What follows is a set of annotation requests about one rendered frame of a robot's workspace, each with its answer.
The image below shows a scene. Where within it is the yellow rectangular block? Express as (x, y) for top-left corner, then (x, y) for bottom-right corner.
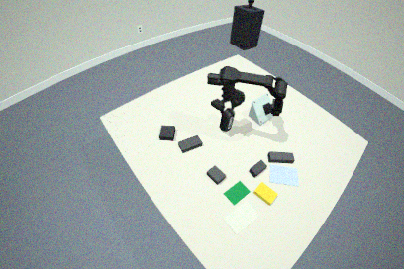
(253, 182), (278, 205)

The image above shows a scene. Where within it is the green flat rectangular block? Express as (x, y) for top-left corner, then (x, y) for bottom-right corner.
(223, 181), (250, 205)

